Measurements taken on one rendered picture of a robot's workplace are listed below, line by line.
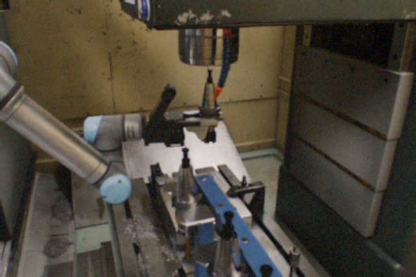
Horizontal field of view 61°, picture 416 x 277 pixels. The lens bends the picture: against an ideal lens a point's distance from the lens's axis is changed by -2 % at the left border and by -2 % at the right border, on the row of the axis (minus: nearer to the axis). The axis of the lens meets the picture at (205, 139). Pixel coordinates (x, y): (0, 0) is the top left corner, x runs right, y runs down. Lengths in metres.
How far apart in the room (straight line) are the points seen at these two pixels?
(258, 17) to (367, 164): 0.64
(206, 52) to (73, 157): 0.40
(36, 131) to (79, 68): 1.12
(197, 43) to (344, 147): 0.59
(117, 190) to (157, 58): 1.19
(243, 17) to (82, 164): 0.50
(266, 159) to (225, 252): 1.83
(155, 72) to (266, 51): 0.67
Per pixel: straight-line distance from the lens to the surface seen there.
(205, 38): 0.88
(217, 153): 1.99
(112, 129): 0.98
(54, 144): 0.86
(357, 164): 1.17
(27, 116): 0.85
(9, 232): 1.44
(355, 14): 0.76
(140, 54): 1.96
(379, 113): 1.07
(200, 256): 0.60
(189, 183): 0.70
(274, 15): 0.66
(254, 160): 2.30
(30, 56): 1.95
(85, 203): 1.78
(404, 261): 1.21
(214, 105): 0.99
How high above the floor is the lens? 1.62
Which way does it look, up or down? 24 degrees down
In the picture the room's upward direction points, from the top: straight up
